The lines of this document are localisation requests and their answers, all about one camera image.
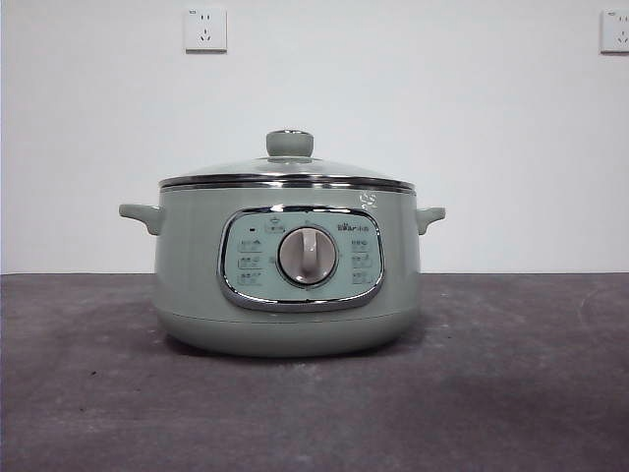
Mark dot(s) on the sage green electric cooking pot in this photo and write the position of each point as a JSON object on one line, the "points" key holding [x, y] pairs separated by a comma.
{"points": [[196, 295]]}

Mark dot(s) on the glass lid with green knob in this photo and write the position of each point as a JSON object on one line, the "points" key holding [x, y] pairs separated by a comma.
{"points": [[290, 145]]}

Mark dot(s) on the white wall socket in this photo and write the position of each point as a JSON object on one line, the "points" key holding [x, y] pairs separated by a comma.
{"points": [[206, 30], [615, 32]]}

